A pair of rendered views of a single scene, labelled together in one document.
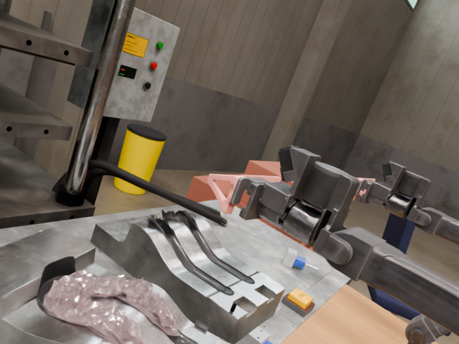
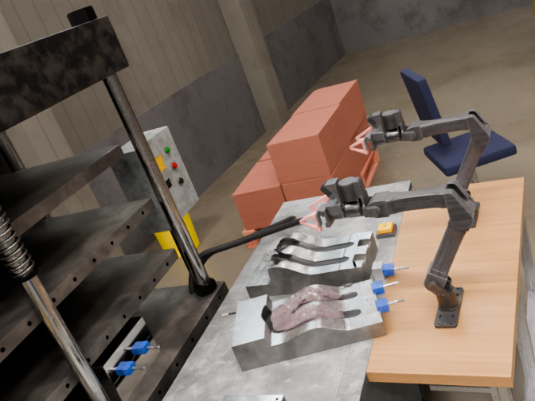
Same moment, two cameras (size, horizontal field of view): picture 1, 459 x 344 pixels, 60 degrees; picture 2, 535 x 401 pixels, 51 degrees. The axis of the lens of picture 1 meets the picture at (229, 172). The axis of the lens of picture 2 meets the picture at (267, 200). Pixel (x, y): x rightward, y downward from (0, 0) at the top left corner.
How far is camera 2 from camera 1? 1.18 m
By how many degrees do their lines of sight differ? 8
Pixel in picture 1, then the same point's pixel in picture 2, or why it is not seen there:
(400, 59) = not seen: outside the picture
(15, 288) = (263, 332)
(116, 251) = (270, 290)
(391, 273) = (397, 204)
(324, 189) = (350, 192)
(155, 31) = (158, 145)
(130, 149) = not seen: hidden behind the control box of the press
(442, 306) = (421, 202)
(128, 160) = not seen: hidden behind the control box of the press
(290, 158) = (327, 189)
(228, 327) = (360, 274)
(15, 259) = (246, 325)
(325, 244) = (368, 212)
